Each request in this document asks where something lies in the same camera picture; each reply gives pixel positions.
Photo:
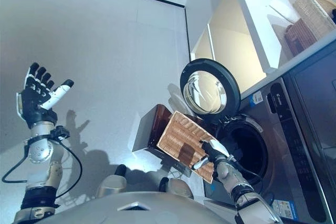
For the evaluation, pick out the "silver robot leg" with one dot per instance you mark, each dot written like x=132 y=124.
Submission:
x=111 y=186
x=181 y=188

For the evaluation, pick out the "round glass washing machine door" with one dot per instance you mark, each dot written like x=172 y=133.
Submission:
x=231 y=79

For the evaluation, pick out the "black left robot foot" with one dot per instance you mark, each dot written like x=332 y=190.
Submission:
x=120 y=170

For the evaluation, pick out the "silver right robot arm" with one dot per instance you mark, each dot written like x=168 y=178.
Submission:
x=241 y=190

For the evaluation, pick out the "wicker laundry basket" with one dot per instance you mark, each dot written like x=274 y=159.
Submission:
x=181 y=134

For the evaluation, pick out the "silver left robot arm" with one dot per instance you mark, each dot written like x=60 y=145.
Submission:
x=42 y=155

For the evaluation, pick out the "grey robot torso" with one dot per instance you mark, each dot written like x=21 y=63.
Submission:
x=136 y=211

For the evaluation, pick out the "dark grey washing machine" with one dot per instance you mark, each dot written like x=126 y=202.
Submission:
x=302 y=142

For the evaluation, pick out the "white cabinet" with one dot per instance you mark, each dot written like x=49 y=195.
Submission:
x=249 y=11

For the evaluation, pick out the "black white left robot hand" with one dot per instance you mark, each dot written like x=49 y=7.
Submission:
x=31 y=103

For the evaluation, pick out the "black robot foot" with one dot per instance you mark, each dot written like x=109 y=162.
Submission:
x=164 y=183
x=120 y=170

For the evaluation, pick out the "grey curved warning label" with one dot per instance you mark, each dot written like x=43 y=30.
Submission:
x=257 y=125

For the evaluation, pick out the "dark detergent drawer front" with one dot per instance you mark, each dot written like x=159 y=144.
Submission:
x=277 y=98

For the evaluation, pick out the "black right robot foot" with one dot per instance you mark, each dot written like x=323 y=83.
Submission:
x=164 y=183

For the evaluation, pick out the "pale wicker storage basket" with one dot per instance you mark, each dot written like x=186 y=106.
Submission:
x=315 y=11

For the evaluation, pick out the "small blue round sticker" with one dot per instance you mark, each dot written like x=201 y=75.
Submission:
x=212 y=188

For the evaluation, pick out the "silver left robot leg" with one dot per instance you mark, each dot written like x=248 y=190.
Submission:
x=111 y=186

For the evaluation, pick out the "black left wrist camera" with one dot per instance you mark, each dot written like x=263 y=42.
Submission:
x=60 y=132

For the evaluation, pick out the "blue bordered info sticker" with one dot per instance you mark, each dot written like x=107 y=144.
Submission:
x=283 y=209

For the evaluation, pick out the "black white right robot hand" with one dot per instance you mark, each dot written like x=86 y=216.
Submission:
x=215 y=150

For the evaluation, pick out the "silver right robot leg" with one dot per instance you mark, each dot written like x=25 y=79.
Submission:
x=181 y=188

